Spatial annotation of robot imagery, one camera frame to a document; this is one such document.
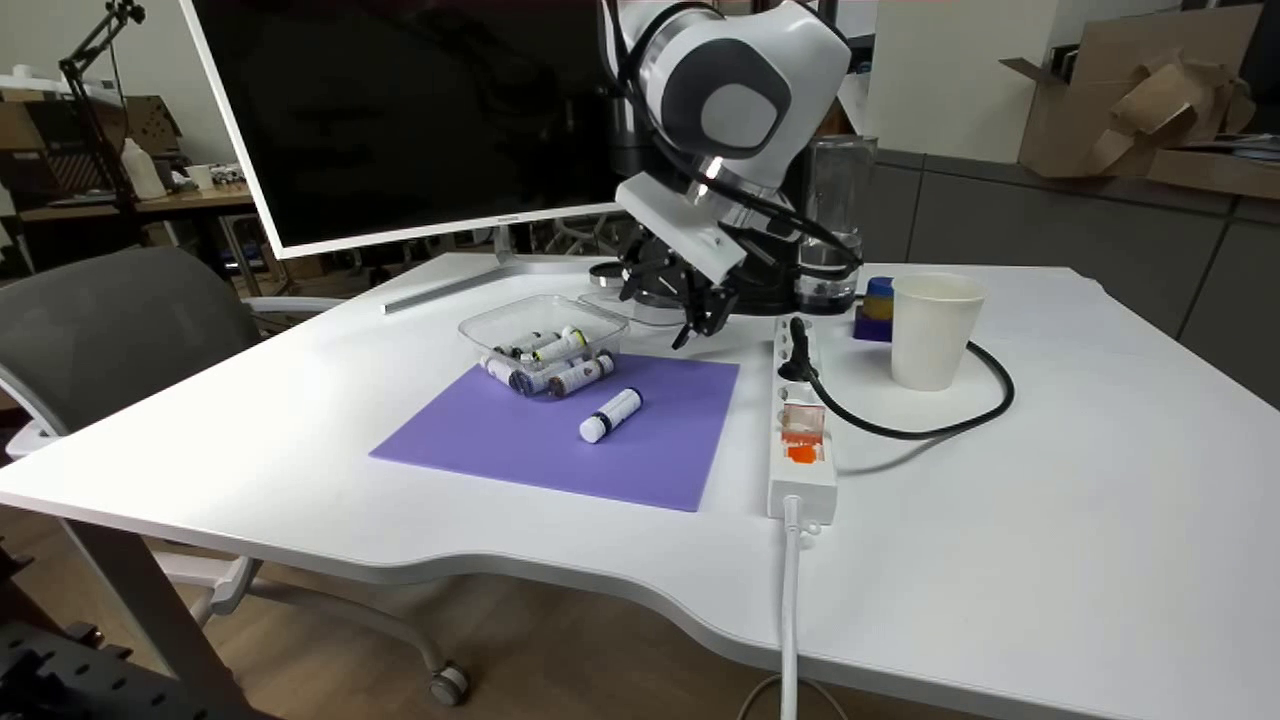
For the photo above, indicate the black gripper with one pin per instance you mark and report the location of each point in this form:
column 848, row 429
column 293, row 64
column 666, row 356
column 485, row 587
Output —
column 674, row 283

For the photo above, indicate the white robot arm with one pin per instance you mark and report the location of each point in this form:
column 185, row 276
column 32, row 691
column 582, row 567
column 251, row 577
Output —
column 721, row 94

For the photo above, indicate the brown cardboard box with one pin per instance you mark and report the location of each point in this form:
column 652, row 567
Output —
column 1147, row 94

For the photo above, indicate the white tube with grey cap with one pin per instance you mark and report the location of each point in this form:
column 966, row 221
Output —
column 582, row 373

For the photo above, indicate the white tube with dark cap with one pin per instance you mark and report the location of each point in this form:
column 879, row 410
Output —
column 609, row 413

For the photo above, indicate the white tube yellow-green bands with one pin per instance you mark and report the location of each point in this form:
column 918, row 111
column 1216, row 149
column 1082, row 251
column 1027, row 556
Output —
column 549, row 347

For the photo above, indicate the purple mat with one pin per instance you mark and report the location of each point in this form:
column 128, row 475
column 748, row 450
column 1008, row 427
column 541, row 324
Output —
column 586, row 441

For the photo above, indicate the white tube with dark ends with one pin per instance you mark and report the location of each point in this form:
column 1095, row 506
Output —
column 506, row 373

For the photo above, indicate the white power strip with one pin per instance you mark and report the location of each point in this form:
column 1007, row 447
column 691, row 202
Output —
column 801, row 466

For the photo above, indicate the white paper cup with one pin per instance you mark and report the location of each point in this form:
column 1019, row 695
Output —
column 935, row 334

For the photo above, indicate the white framed monitor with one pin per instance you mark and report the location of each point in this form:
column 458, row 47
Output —
column 400, row 106

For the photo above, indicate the white wheeled table leg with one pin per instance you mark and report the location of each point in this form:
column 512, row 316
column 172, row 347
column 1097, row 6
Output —
column 400, row 635

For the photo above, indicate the grey office chair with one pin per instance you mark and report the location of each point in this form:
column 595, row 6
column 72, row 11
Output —
column 106, row 334

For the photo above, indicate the grey table leg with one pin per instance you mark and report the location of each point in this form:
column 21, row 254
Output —
column 152, row 614

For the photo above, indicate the black perforated board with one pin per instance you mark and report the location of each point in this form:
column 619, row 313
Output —
column 67, row 664

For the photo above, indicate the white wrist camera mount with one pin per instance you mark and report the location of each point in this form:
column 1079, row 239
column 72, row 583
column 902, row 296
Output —
column 674, row 221

